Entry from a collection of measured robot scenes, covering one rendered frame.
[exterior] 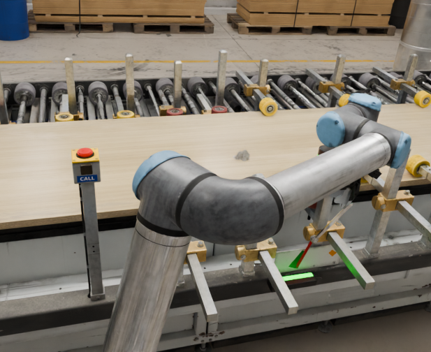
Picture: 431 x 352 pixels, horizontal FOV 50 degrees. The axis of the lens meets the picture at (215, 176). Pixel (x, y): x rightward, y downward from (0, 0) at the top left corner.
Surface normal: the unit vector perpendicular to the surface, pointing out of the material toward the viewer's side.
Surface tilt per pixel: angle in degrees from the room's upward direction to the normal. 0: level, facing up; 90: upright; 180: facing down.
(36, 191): 0
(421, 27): 90
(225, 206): 47
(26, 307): 0
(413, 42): 90
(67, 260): 90
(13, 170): 0
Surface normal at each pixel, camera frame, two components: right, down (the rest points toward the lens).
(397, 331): 0.07, -0.85
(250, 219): 0.25, 0.18
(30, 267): 0.27, 0.51
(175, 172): -0.26, -0.62
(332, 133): -0.77, 0.29
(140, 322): 0.07, 0.32
